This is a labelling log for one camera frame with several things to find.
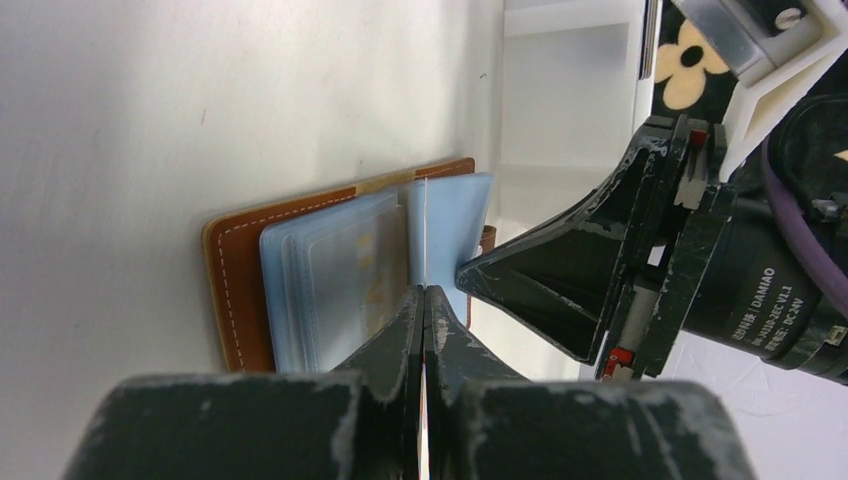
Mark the clear acrylic card box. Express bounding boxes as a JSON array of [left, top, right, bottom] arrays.
[[491, 1, 653, 242]]

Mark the silver VIP credit card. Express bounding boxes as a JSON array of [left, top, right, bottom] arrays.
[[293, 199, 408, 371]]

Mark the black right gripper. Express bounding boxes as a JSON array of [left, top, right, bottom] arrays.
[[456, 116, 736, 382]]

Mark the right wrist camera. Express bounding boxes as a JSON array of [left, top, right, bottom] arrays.
[[674, 0, 847, 181]]

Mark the brown leather card holder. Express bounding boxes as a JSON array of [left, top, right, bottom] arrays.
[[201, 157, 495, 372]]

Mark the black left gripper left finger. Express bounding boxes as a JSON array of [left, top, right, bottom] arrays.
[[65, 286, 425, 479]]

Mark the black patterned blanket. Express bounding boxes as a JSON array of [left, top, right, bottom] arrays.
[[651, 1, 738, 123]]

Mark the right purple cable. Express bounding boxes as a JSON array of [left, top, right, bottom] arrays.
[[760, 135, 848, 306]]

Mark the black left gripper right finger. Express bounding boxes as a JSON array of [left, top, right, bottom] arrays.
[[425, 286, 755, 479]]

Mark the stack of white cards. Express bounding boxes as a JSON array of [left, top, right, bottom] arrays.
[[638, 0, 663, 81]]

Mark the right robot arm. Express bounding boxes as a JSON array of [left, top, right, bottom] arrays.
[[456, 116, 847, 384]]

